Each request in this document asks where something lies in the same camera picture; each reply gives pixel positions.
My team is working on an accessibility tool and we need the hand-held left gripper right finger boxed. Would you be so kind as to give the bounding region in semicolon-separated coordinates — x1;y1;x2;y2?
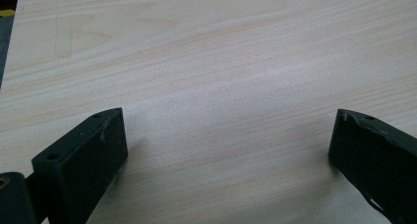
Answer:
328;108;417;224

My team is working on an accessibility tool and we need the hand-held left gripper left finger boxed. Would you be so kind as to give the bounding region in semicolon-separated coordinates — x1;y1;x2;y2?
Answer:
30;107;129;224

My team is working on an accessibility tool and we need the yellow and black object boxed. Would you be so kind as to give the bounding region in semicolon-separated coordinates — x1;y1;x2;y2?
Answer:
0;0;21;19

